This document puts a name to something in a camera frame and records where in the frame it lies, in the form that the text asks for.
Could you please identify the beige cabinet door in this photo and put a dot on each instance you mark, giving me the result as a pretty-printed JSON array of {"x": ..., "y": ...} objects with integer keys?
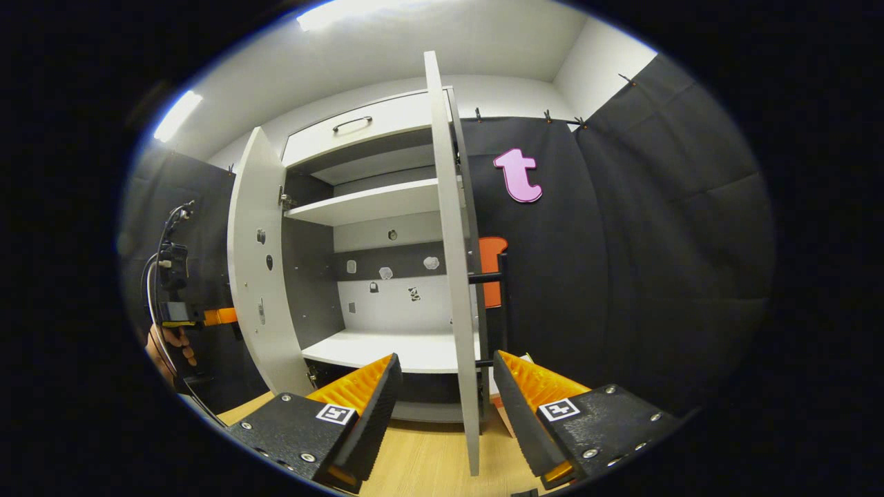
[
  {"x": 259, "y": 179},
  {"x": 449, "y": 241}
]

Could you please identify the narrow ceiling light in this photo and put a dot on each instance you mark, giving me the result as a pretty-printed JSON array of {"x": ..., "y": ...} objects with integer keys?
[{"x": 178, "y": 116}]

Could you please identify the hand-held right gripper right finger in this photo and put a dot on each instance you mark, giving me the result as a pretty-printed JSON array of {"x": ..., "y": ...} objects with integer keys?
[{"x": 521, "y": 421}]

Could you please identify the black backdrop cloth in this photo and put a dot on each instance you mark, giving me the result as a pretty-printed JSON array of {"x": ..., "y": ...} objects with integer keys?
[{"x": 656, "y": 241}]

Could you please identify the metal door hinge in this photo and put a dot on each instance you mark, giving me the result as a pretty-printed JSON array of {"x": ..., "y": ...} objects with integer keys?
[{"x": 285, "y": 200}]

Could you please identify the row of black cloth clips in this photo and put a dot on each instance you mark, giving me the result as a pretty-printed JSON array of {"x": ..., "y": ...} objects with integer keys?
[{"x": 548, "y": 117}]

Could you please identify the white cabinet inner shelf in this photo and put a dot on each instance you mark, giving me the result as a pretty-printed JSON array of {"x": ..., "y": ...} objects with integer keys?
[{"x": 359, "y": 203}]

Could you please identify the white cabinet bottom shelf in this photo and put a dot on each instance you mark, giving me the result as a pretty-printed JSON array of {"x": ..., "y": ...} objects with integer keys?
[{"x": 387, "y": 348}]

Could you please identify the beige double-door shoe cabinet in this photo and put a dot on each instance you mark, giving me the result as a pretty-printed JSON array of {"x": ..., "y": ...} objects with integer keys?
[{"x": 311, "y": 290}]

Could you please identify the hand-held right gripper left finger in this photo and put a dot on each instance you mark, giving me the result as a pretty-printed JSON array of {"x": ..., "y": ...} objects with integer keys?
[{"x": 373, "y": 421}]

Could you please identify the white cabinet shelf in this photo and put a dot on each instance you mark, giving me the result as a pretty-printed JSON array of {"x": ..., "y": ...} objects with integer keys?
[
  {"x": 387, "y": 348},
  {"x": 359, "y": 203}
]

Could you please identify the wide ceiling light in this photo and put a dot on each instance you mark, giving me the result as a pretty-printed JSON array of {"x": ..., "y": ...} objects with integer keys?
[{"x": 352, "y": 12}]

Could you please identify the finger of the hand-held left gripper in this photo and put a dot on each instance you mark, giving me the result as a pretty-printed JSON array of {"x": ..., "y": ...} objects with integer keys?
[{"x": 221, "y": 317}]

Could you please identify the beige cabinet drawer front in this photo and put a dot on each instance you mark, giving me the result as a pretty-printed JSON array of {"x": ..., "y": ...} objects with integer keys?
[{"x": 387, "y": 121}]

